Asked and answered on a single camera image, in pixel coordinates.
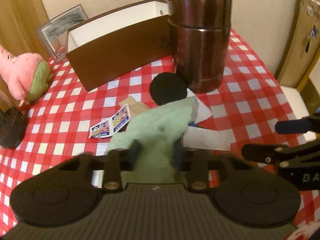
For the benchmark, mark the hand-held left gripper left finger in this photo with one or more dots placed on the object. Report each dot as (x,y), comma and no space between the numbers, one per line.
(135,155)

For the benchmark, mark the pink starfish plush toy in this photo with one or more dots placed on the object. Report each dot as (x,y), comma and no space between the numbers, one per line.
(20,72)

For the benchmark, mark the light green fluffy cloth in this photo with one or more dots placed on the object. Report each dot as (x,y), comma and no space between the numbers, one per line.
(152,130)

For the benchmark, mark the clear picture frame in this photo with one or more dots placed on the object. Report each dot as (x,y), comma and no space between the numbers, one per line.
(56,28)

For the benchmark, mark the black round lid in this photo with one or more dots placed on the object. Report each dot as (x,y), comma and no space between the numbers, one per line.
(167,87)

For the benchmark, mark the brown storage box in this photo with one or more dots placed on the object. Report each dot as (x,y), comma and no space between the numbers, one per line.
(117,52)

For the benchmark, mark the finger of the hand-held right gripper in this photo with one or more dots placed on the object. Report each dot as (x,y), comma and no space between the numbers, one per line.
(260,153)
(290,127)

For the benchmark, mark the red checkered tablecloth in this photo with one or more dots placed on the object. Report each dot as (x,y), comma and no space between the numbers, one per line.
(250,80)

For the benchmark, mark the white stool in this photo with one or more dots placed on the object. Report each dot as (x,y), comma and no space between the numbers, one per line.
(292,100)

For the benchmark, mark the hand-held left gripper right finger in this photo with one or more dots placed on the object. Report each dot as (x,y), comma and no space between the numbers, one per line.
(178,156)

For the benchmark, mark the printed paper packet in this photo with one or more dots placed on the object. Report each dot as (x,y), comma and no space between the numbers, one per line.
(110,126)

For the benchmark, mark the brown metal thermos jar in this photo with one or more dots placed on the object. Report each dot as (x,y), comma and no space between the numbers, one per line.
(200,50)

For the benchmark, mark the wooden door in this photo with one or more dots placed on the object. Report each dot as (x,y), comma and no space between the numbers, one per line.
(17,15)

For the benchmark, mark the brown cardboard piece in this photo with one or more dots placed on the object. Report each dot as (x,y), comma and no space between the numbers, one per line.
(136,108)

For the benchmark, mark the dark brown round object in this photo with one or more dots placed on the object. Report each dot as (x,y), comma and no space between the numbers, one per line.
(11,127)

